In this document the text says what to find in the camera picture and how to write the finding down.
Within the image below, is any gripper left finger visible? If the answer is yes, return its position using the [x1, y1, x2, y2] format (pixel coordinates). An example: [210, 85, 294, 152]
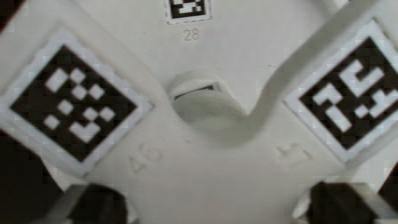
[29, 184, 129, 224]

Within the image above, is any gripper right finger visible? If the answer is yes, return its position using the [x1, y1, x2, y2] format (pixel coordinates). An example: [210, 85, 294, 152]
[306, 182, 398, 224]

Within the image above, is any white cylindrical table leg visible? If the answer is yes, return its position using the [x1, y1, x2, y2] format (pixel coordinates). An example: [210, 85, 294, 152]
[169, 70, 249, 147]

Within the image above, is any white round table top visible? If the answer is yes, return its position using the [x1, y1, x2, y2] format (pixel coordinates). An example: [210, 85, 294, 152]
[41, 0, 398, 203]

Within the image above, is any white cross-shaped table base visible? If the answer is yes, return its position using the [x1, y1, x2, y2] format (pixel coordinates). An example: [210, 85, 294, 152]
[0, 0, 398, 224]

